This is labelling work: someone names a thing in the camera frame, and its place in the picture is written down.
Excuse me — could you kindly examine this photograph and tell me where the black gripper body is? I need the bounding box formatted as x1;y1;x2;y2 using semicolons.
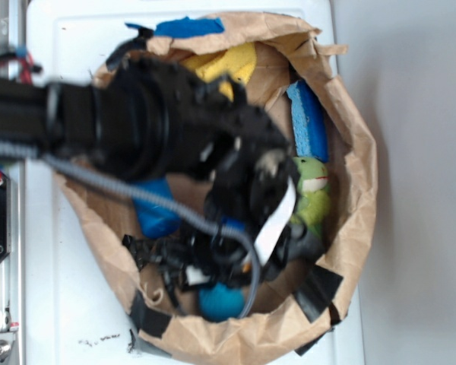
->
151;62;299;265

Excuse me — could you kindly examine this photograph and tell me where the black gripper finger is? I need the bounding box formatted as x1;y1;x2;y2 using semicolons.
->
154;239;187;316

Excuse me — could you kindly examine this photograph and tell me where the blue ball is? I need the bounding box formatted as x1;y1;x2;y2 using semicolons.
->
198;283;245;322

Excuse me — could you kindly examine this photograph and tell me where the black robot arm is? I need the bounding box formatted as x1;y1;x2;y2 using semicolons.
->
0;58;299;318

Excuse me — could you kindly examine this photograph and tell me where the blue plastic bottle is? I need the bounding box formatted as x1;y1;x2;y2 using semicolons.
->
132;179;181;239

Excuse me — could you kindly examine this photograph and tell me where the brown paper bag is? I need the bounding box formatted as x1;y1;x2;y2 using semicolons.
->
55;11;378;364

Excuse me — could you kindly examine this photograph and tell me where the yellow cloth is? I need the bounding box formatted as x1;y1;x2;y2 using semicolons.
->
181;43;257;86

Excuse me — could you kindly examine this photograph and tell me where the blue sponge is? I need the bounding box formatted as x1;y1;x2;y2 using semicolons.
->
287;80;329;163

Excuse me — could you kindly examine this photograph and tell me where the green plush frog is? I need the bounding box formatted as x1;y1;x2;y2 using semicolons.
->
290;157;331;238

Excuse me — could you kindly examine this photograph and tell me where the grey plush donkey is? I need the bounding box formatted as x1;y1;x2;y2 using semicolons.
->
264;224;325;281

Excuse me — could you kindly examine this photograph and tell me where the blue cloth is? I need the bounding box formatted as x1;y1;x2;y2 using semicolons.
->
125;17;225;39

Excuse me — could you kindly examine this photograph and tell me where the grey braided cable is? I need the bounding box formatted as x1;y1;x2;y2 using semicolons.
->
0;138;262;319

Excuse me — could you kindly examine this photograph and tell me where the aluminium rail frame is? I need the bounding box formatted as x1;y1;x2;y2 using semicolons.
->
0;1;27;364

